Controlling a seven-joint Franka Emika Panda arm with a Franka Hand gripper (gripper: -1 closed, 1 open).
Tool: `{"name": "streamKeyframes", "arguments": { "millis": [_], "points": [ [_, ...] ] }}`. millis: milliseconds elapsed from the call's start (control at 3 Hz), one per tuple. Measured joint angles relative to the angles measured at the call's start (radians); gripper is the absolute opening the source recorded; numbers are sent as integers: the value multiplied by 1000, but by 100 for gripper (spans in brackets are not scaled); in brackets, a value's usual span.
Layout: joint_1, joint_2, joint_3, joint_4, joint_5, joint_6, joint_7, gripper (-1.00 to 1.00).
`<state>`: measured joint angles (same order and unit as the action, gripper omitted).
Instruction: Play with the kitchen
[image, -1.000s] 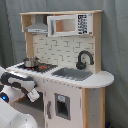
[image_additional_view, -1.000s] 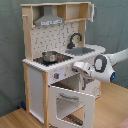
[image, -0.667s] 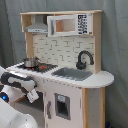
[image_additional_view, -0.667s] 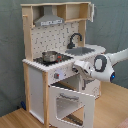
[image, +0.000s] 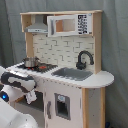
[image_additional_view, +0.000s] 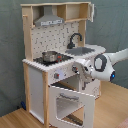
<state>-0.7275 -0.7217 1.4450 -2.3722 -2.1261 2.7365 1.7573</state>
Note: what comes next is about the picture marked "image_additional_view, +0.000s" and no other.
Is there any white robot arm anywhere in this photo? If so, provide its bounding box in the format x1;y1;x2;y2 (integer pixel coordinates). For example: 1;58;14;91
75;48;128;82

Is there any grey range hood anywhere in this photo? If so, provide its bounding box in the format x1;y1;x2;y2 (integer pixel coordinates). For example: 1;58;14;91
35;5;64;27

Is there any black stovetop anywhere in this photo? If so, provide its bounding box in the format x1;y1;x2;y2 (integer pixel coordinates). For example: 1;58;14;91
34;53;71;66

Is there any wooden toy kitchen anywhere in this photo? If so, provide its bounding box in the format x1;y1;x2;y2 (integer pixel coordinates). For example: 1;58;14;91
22;2;105;128

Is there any right red stove knob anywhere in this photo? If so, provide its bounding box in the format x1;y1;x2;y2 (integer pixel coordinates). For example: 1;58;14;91
72;66;78;73

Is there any silver toy pot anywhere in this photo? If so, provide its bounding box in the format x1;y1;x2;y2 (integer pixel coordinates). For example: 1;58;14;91
42;51;57;62

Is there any left red stove knob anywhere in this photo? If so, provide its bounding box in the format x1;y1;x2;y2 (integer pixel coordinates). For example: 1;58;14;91
54;73;59;79

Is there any black toy faucet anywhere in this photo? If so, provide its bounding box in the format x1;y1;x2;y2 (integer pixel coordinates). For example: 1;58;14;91
67;33;83;49

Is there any red stove knob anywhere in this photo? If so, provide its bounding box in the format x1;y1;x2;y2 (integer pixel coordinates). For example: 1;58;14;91
72;66;78;73
54;73;59;79

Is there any white oven door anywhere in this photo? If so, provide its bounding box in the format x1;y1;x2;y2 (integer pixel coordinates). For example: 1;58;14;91
49;86;95;128

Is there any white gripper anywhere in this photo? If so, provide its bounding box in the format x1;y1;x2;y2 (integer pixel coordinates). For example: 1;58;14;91
75;59;94;81

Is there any grey toy sink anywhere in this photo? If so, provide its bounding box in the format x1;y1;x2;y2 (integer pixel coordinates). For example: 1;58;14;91
66;47;94;56

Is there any white dishwasher door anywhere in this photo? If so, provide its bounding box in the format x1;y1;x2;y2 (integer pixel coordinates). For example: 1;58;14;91
79;79;101;98

